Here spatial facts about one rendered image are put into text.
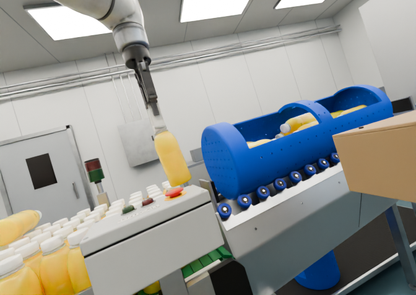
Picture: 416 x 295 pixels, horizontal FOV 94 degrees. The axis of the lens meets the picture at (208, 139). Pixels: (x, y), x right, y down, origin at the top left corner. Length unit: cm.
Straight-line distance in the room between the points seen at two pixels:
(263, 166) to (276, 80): 455
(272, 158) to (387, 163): 33
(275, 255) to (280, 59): 499
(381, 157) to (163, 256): 38
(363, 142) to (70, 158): 417
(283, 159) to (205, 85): 380
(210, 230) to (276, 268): 46
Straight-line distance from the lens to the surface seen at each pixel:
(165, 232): 34
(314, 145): 81
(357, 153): 44
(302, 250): 85
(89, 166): 101
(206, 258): 57
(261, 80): 493
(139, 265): 36
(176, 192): 37
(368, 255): 182
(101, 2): 61
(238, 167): 60
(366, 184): 46
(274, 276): 82
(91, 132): 423
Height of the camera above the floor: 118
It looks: 1 degrees up
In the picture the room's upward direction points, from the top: 17 degrees counter-clockwise
